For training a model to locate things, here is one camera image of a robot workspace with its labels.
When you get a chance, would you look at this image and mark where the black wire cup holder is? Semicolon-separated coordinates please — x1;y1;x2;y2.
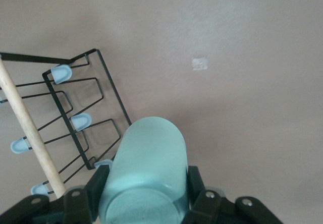
0;48;133;200

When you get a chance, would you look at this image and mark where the mint green plastic cup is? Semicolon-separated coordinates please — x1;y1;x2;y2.
98;117;190;224

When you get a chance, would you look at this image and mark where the brown table cover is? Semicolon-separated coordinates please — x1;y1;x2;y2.
0;0;323;224

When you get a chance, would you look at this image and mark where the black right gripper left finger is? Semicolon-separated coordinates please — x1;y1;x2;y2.
0;164;111;224

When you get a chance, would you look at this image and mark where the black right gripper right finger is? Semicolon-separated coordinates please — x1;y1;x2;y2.
181;165;284;224

